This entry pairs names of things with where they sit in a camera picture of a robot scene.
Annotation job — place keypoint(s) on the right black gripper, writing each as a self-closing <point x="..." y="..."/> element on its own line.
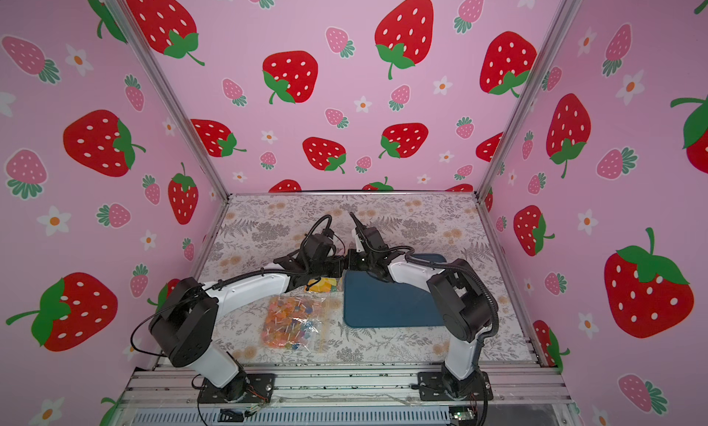
<point x="362" y="236"/>

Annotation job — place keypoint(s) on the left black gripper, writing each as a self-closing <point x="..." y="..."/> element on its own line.
<point x="337" y="269"/>

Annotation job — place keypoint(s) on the ziploc bag of lollipops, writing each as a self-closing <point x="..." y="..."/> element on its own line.
<point x="293" y="322"/>

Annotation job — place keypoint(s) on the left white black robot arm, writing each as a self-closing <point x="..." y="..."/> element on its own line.
<point x="184" y="325"/>

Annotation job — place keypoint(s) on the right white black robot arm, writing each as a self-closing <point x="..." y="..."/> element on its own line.
<point x="467" y="307"/>

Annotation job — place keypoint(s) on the yellow rubber duck toy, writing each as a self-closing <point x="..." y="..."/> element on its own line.
<point x="323" y="285"/>

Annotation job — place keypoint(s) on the dark teal rectangular mat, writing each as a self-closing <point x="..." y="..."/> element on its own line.
<point x="402" y="301"/>

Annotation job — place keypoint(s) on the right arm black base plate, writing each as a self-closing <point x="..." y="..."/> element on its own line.
<point x="443" y="386"/>

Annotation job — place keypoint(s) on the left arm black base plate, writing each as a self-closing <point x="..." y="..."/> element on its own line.
<point x="244" y="388"/>

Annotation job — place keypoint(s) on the aluminium rail frame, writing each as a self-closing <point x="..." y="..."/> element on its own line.
<point x="380" y="394"/>

